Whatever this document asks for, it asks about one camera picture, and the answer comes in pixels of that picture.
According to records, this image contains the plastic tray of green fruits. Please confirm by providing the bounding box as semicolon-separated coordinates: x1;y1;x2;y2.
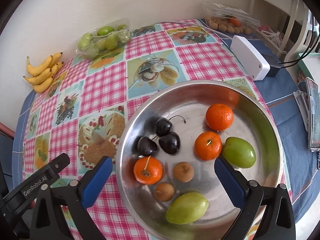
75;18;132;60

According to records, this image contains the white plastic box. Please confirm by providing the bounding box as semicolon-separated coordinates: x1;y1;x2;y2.
230;35;270;81

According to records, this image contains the orange tangerine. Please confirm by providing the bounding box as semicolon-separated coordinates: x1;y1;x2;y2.
205;103;234;131
133;156;163;185
194;131;222;161

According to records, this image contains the book stack at right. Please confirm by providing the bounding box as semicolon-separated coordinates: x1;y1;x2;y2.
292;52;320;170

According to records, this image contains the dark cherry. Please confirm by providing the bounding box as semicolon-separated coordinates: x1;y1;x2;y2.
155;115;186;137
158;132;181;155
137;137;158;157

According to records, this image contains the yellow banana bunch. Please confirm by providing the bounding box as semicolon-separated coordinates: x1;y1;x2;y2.
23;52;64;94

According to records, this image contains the green mango fruit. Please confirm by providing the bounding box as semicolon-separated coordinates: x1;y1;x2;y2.
165;192;209;225
221;137;256;168

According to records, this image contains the black power adapter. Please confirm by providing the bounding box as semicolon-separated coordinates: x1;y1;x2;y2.
262;54;284;77

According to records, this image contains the silver metal bowl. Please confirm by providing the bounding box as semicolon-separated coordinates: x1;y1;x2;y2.
116;80;284;239

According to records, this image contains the brown longan fruit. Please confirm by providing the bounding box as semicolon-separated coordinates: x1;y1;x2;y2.
173;162;194;183

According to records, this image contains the tan longan fruit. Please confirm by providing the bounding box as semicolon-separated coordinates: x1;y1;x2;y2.
153;183;175;202

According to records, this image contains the bag of nuts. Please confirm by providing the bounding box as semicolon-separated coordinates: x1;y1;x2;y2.
202;0;283;53

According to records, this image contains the dark cherry top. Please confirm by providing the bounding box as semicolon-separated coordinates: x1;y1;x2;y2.
155;115;186;137

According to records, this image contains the checkered fruit-print tablecloth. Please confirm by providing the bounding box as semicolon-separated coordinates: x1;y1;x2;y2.
11;19;295;240

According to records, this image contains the white chair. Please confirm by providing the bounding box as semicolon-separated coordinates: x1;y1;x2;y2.
248;0;319;62

